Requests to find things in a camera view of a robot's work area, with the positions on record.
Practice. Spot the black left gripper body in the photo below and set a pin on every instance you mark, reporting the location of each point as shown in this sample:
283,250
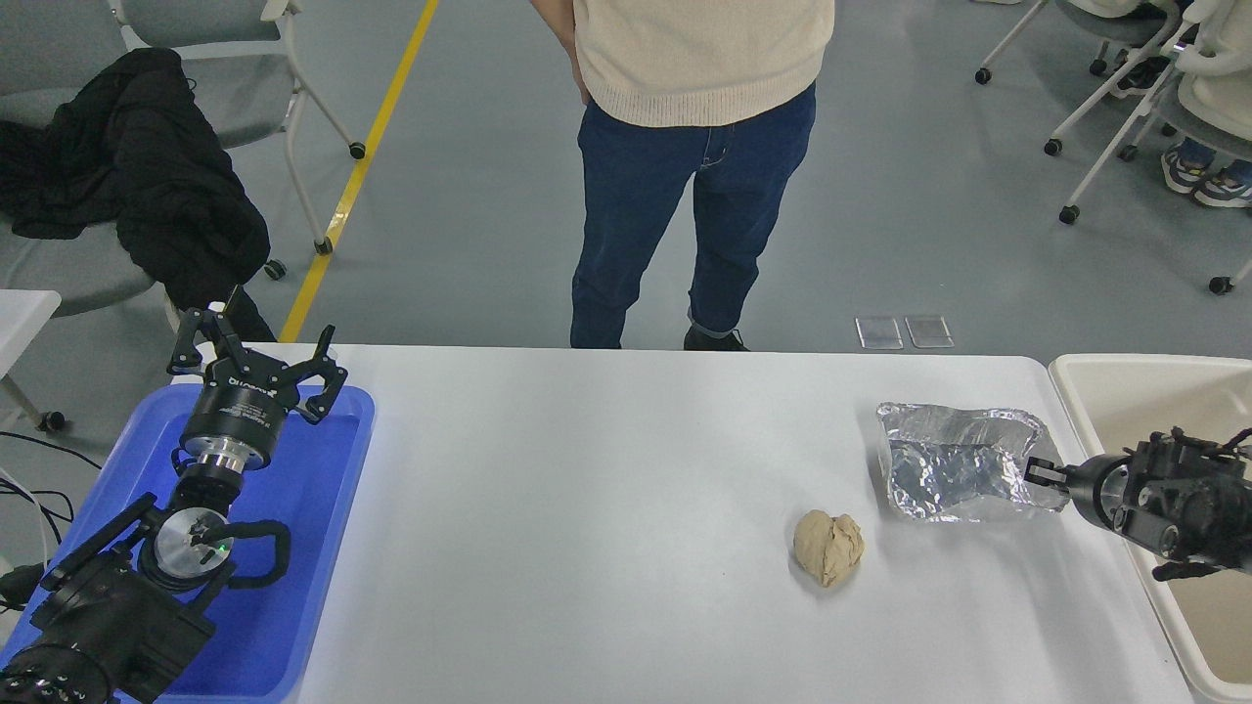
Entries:
238,403

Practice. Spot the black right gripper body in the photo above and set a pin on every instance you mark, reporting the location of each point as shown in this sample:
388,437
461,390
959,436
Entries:
1088,487

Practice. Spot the foil plate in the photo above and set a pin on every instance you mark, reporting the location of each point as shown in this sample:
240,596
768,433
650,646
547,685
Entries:
954,469

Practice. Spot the standing person's forearm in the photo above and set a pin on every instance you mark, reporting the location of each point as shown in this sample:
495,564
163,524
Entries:
564,44

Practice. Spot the clear floor plate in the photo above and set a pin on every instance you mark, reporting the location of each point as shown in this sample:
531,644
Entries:
878,332
928,331

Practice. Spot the large pale plastic bin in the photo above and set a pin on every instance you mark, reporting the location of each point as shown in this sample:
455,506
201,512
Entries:
1125,401

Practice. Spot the blue plastic tray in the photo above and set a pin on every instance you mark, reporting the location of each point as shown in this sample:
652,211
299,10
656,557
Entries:
293,548

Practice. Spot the black jacket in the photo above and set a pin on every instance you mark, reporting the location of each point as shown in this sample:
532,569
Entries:
166,176

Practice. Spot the small white side table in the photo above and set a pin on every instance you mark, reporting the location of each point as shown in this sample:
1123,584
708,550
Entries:
20,323

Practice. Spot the crumpled tan paper ball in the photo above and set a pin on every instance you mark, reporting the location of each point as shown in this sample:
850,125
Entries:
829,550

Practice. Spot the white chair leg with caster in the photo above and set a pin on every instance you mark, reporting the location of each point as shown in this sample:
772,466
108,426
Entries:
1221,285

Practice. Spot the seated person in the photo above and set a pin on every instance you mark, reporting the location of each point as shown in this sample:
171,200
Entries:
1218,93

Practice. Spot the standing person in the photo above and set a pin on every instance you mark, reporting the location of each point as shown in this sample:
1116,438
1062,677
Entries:
685,147

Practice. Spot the grey chair with white frame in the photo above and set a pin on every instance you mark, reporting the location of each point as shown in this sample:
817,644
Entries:
1203,122
68,269
1110,27
245,93

